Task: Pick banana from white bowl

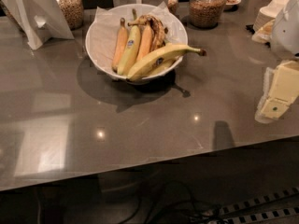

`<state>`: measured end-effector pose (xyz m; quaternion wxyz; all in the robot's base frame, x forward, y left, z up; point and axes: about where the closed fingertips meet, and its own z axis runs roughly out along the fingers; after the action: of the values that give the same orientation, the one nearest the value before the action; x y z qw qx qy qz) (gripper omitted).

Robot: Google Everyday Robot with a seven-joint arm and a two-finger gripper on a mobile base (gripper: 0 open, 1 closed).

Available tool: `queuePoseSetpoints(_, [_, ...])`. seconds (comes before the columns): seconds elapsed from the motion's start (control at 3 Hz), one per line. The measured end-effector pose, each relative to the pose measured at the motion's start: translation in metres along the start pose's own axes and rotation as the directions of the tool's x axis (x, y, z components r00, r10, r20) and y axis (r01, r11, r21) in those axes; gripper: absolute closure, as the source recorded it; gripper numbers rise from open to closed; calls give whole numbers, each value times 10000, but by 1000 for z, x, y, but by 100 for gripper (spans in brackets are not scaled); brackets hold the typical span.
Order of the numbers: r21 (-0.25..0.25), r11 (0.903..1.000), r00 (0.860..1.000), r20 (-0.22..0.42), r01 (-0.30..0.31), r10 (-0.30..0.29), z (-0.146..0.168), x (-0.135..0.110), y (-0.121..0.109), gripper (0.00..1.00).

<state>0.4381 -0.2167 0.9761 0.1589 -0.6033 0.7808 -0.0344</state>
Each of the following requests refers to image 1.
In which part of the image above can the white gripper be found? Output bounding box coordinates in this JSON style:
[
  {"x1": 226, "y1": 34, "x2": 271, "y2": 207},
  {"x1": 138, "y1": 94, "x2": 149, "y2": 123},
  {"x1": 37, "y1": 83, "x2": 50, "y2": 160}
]
[{"x1": 251, "y1": 20, "x2": 299, "y2": 105}]

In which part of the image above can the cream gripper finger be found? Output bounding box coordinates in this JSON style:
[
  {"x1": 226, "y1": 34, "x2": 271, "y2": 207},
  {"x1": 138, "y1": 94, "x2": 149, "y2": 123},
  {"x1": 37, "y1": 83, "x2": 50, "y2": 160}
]
[{"x1": 255, "y1": 68, "x2": 289, "y2": 124}]

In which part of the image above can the large front yellow banana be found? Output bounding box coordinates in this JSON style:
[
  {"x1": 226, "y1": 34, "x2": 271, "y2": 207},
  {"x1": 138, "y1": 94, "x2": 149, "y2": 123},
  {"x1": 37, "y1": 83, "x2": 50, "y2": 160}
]
[{"x1": 126, "y1": 44, "x2": 206, "y2": 81}]

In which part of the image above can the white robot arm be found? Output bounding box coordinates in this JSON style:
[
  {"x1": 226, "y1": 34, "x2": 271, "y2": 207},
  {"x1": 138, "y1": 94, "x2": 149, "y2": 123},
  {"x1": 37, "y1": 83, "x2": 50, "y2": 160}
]
[{"x1": 252, "y1": 0, "x2": 299, "y2": 123}]

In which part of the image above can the small yellow banana underneath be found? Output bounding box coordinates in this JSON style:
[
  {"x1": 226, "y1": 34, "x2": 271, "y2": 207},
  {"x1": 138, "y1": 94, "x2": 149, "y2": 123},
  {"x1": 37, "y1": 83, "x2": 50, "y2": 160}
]
[{"x1": 149, "y1": 59, "x2": 175, "y2": 77}]

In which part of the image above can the brown spotted overripe banana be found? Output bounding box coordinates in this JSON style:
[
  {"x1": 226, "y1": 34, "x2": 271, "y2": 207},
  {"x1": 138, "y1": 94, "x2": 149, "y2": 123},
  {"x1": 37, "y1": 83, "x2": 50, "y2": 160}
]
[{"x1": 128, "y1": 14, "x2": 167, "y2": 51}]

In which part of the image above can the middle glass jar behind bowl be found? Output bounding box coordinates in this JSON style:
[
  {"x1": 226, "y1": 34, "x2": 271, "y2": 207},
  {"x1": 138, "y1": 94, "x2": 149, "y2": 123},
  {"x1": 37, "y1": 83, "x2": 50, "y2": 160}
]
[{"x1": 167, "y1": 0, "x2": 178, "y2": 15}]

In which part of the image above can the orange-tinted middle banana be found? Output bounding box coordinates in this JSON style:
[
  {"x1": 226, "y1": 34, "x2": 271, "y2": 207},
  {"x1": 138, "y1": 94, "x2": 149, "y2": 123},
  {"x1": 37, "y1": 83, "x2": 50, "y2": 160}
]
[{"x1": 136, "y1": 23, "x2": 153, "y2": 61}]

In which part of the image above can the orange-tinted banana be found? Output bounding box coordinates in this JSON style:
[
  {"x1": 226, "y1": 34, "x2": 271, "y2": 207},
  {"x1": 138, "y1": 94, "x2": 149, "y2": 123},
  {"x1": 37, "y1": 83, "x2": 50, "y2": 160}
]
[
  {"x1": 111, "y1": 18, "x2": 128, "y2": 72},
  {"x1": 136, "y1": 23, "x2": 153, "y2": 61}
]

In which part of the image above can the yellow banana with blue sticker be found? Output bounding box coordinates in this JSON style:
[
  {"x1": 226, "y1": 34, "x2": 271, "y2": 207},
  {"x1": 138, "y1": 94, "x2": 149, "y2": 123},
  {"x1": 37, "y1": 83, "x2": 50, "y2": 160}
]
[{"x1": 116, "y1": 8, "x2": 142, "y2": 77}]

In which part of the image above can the orange-tinted left banana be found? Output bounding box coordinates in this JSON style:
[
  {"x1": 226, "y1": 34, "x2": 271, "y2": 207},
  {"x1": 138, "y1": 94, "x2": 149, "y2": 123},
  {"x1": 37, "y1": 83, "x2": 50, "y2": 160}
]
[{"x1": 111, "y1": 18, "x2": 128, "y2": 72}]

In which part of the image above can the white paper bowl liner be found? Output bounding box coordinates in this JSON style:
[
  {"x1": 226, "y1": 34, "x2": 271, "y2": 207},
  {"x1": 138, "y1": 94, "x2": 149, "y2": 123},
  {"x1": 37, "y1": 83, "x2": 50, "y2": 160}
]
[{"x1": 89, "y1": 1, "x2": 187, "y2": 77}]

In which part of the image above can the black rubber mat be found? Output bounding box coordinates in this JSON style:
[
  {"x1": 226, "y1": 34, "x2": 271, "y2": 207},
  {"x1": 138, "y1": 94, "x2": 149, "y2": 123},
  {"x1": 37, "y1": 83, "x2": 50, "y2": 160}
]
[{"x1": 246, "y1": 25, "x2": 270, "y2": 46}]

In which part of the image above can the right glass jar of nuts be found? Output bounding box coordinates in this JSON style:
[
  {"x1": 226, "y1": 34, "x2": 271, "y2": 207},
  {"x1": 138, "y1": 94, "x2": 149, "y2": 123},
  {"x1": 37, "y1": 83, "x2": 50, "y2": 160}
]
[{"x1": 189, "y1": 0, "x2": 226, "y2": 29}]

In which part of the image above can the glass jar of nuts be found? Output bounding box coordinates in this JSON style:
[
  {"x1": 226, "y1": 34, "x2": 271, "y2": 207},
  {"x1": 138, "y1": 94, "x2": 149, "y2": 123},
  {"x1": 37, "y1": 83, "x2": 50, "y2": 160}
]
[
  {"x1": 56, "y1": 0, "x2": 84, "y2": 30},
  {"x1": 189, "y1": 0, "x2": 226, "y2": 29}
]

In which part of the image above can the black white striped floor tape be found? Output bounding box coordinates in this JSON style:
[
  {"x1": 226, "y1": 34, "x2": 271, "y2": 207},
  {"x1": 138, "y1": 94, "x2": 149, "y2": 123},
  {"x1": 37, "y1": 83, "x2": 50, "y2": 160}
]
[{"x1": 219, "y1": 187, "x2": 299, "y2": 216}]

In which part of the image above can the left glass jar of nuts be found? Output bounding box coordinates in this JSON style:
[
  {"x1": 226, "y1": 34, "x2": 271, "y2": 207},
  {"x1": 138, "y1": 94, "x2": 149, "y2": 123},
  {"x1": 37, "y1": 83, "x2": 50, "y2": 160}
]
[{"x1": 56, "y1": 0, "x2": 84, "y2": 30}]

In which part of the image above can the white folded paper sign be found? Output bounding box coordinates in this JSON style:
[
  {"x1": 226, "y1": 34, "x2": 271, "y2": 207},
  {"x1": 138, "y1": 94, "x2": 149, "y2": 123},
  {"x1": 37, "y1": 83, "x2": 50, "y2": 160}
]
[{"x1": 2, "y1": 0, "x2": 74, "y2": 50}]

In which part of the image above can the black cable on floor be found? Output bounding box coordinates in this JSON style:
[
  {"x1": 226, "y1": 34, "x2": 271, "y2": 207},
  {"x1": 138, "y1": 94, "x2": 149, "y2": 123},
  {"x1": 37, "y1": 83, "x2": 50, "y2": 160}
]
[{"x1": 118, "y1": 180, "x2": 225, "y2": 224}]

